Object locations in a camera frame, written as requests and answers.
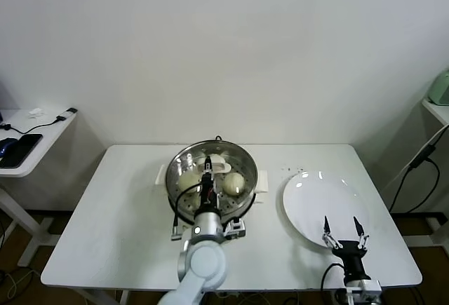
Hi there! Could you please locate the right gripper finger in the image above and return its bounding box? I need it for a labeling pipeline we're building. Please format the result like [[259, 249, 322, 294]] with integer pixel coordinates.
[[321, 215, 343, 250], [352, 216, 370, 252]]

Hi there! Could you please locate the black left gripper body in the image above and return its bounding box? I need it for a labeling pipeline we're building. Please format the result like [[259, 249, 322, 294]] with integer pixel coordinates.
[[198, 182, 221, 213]]

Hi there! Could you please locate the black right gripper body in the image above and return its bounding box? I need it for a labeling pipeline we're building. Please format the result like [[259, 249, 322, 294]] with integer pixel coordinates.
[[333, 240, 371, 281]]

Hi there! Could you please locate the white steamed baozi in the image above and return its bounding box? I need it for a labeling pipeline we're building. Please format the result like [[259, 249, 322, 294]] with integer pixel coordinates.
[[178, 171, 201, 194], [223, 172, 246, 196]]

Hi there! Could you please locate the steel steamer basket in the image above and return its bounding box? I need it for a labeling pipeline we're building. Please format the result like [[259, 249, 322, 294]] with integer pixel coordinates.
[[155, 139, 270, 222]]

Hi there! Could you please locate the white round plate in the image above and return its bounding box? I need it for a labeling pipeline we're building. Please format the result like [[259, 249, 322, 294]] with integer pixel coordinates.
[[282, 170, 370, 250]]

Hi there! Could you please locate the black power adapter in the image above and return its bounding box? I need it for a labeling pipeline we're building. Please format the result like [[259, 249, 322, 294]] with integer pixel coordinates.
[[408, 142, 438, 170]]

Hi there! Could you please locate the white shelf table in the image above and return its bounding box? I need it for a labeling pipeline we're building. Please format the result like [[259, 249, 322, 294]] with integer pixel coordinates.
[[390, 98, 449, 248]]

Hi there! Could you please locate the mint green appliance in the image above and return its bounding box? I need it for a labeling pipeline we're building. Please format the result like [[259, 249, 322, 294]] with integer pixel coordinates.
[[428, 69, 449, 106]]

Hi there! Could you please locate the white side table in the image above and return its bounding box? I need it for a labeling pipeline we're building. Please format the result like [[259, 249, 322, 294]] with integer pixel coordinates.
[[0, 108, 78, 267]]

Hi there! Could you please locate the black phone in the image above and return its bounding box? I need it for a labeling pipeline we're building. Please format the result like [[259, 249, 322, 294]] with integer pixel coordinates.
[[0, 133, 43, 169]]

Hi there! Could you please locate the blue computer mouse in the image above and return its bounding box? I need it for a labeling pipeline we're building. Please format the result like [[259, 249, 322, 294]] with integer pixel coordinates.
[[0, 137, 18, 157]]

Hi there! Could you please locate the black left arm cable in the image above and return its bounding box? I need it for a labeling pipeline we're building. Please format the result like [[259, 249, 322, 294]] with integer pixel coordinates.
[[173, 184, 204, 227]]

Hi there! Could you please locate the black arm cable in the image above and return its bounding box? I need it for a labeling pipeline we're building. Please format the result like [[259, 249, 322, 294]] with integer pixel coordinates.
[[173, 184, 204, 227], [321, 263, 347, 294]]

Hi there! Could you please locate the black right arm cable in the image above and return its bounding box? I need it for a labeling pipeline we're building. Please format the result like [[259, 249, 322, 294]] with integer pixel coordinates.
[[321, 263, 347, 294]]

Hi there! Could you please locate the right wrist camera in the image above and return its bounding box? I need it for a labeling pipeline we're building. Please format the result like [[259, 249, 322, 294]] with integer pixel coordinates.
[[345, 278, 383, 303]]

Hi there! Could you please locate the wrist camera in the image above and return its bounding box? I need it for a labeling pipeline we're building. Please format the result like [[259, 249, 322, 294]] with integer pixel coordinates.
[[345, 278, 383, 303], [224, 217, 246, 239]]

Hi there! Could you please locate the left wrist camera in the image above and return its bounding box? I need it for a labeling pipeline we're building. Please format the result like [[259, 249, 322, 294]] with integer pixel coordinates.
[[224, 217, 246, 239]]

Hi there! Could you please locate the white adapter cable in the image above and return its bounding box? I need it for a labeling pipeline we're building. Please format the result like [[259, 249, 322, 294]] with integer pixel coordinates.
[[384, 126, 446, 194]]

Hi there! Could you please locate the black adapter cable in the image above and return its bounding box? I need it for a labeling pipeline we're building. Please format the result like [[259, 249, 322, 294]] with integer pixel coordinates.
[[388, 157, 441, 213]]

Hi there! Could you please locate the black cable with plug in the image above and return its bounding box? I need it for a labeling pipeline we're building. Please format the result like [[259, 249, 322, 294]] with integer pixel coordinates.
[[0, 107, 77, 134]]

